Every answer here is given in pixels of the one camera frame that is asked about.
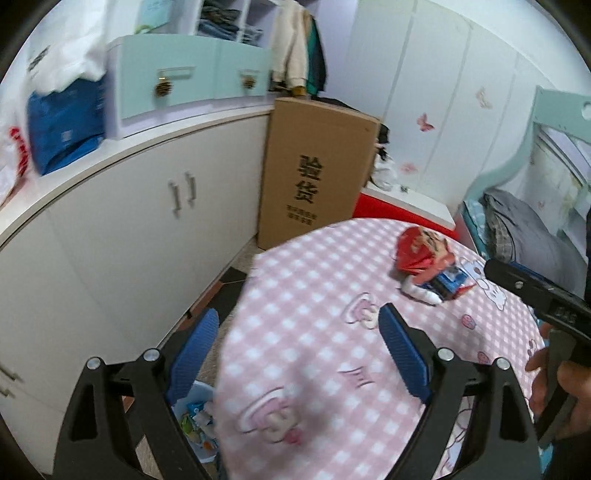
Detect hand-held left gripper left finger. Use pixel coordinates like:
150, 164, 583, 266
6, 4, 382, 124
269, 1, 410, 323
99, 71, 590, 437
53, 307, 222, 480

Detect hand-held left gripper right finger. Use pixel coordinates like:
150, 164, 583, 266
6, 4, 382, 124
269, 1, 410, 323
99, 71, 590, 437
379, 302, 541, 480

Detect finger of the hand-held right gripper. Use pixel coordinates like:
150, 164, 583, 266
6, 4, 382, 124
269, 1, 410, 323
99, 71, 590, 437
484, 258, 553, 318
508, 261, 579, 299

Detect light blue plastic bin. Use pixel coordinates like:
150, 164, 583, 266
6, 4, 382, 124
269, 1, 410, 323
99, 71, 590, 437
170, 381, 223, 468

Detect blue snack packet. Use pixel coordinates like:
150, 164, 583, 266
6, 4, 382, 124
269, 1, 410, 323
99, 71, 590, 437
431, 265, 477, 304

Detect white small bottle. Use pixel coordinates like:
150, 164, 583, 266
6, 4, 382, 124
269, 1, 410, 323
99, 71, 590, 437
400, 277, 444, 306

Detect red snack packet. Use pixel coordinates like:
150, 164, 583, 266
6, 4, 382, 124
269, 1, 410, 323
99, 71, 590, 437
394, 226, 459, 278

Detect person's right hand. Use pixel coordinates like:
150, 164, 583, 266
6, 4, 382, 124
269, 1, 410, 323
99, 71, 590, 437
525, 322, 591, 441

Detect grey blanket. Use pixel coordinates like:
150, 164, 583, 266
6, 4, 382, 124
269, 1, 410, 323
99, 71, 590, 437
482, 191, 588, 290

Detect plaid pillow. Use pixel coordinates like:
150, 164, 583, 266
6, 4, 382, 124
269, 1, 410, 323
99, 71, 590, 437
485, 216, 516, 260

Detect white blue wrapper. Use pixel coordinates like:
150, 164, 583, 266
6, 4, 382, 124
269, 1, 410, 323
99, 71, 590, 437
187, 401, 216, 424

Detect light blue checked pillow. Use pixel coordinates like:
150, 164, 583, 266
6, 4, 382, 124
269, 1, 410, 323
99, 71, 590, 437
462, 200, 491, 253

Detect green snack wrapper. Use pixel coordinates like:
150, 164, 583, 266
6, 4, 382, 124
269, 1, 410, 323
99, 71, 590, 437
179, 413, 206, 445

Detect pink checked tablecloth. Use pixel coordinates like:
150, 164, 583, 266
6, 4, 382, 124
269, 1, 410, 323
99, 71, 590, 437
217, 217, 555, 480

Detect white cabinet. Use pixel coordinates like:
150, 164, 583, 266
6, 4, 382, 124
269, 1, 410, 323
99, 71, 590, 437
0, 104, 279, 476

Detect red bench with white top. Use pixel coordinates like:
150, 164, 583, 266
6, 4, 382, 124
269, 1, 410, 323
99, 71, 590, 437
353, 182, 459, 241

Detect bed with grey blanket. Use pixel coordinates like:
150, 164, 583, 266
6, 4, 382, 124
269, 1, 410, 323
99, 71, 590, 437
462, 85, 591, 241

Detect white crumpled cloth heap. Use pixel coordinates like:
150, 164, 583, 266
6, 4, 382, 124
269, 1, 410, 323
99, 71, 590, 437
369, 151, 400, 191

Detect large cardboard box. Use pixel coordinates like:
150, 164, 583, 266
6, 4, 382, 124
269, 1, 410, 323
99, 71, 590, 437
256, 96, 383, 251

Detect blue bag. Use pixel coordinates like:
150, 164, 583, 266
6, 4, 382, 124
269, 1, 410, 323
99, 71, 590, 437
27, 78, 110, 177

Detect white red plastic bag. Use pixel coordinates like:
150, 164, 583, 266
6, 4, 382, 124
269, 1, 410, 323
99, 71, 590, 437
0, 87, 41, 209

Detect green hanging garment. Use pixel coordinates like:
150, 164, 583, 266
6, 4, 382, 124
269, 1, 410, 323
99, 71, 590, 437
307, 14, 329, 94

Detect mint drawer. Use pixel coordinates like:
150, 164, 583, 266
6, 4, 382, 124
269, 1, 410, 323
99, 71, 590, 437
217, 39, 274, 101
107, 36, 223, 128

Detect beige hanging jacket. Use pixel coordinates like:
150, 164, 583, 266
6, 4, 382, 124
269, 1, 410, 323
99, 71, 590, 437
269, 0, 311, 96

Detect light green paper bag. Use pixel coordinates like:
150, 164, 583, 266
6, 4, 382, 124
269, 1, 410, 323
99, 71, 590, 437
136, 0, 177, 36

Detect white cubby shelf unit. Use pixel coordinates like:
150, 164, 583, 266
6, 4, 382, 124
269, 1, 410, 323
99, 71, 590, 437
195, 0, 279, 45

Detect metal cabinet handles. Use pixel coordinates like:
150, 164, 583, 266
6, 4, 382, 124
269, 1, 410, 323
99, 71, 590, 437
167, 172, 198, 219

